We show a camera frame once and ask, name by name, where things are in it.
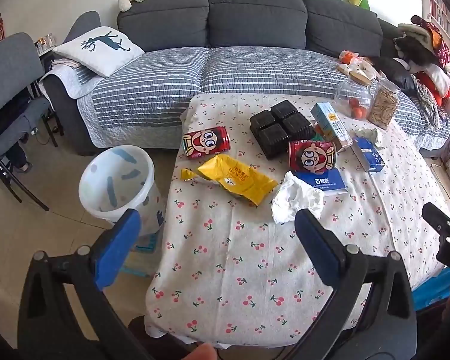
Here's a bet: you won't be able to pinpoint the clear jar with fruit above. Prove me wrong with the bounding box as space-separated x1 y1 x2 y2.
334 79 377 121

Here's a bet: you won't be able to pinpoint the red cartoon drink can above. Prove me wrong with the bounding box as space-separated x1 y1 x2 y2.
182 127 230 161
288 140 337 171

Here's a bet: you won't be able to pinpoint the beige packet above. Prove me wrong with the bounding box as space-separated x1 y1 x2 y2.
337 60 377 83

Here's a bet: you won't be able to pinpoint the clear storage box blue latches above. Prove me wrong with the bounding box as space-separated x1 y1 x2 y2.
122 229 164 278

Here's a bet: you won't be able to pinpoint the teal and white carton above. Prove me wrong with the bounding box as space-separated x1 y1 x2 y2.
310 102 354 153

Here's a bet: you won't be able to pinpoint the cherry print tablecloth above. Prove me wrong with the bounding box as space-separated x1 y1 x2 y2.
144 93 450 349

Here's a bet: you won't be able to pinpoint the grey striped quilt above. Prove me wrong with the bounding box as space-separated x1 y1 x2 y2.
39 47 450 149

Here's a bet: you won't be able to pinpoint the white bin with blue marks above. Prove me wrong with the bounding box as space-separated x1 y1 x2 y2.
78 145 166 233

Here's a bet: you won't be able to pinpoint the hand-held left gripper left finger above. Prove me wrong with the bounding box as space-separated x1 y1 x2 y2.
17 208 151 360

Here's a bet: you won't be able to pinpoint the small blue carton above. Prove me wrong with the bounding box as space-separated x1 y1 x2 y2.
350 137 386 173

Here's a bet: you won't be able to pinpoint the dark grey sofa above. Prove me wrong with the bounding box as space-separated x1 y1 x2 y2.
41 0 450 156

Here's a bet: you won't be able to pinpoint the glass jars on side table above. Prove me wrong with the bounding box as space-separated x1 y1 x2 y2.
36 34 63 53

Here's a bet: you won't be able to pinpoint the folded pink white cloths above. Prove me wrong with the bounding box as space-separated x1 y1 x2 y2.
53 58 83 69

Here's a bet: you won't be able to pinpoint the white deer print pillow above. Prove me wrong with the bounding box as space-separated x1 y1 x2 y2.
53 26 145 77

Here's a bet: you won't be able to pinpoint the grey padded chair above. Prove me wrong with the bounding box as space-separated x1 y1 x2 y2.
0 32 64 211
64 11 102 44

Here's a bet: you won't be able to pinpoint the small crumpled tissue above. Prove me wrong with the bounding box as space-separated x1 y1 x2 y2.
354 127 384 149

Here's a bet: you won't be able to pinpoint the person's left hand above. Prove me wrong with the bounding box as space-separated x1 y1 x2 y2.
184 343 216 360

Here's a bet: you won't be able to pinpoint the blue and white box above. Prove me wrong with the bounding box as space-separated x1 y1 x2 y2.
296 167 348 196

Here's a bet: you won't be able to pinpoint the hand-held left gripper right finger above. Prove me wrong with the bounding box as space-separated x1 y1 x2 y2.
285 209 418 360

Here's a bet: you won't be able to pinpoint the black plastic tray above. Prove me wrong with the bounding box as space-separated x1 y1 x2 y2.
249 100 316 159

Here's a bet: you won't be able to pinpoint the clear jar with snack sticks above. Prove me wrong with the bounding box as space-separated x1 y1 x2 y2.
367 79 401 130

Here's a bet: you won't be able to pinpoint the large white tissue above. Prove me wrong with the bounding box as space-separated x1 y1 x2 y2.
272 171 325 224

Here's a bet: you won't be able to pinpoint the pile of clothes and toys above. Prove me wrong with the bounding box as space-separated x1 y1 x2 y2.
393 15 450 121

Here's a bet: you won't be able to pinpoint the yellow snack bag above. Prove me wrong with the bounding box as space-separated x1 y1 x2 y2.
181 154 279 207

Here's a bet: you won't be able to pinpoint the blue plastic box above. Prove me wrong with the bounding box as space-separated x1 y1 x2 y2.
412 270 450 312

